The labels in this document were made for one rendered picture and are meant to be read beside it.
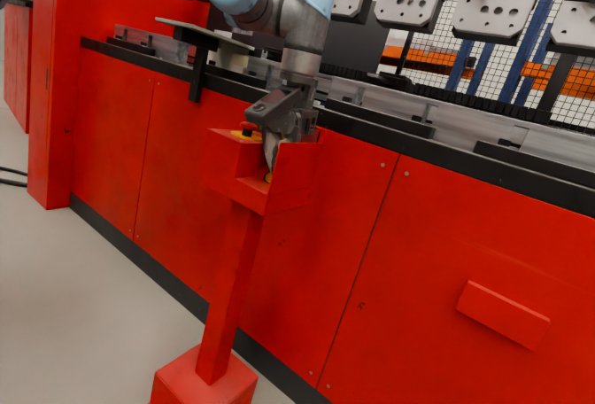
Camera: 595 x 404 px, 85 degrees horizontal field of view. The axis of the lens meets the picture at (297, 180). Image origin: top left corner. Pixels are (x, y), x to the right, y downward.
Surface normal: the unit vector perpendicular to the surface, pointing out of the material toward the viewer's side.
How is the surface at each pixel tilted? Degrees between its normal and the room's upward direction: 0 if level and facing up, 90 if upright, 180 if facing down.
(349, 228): 90
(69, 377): 0
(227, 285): 90
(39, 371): 0
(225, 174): 90
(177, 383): 0
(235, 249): 90
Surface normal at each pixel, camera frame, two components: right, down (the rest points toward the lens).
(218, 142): -0.55, 0.09
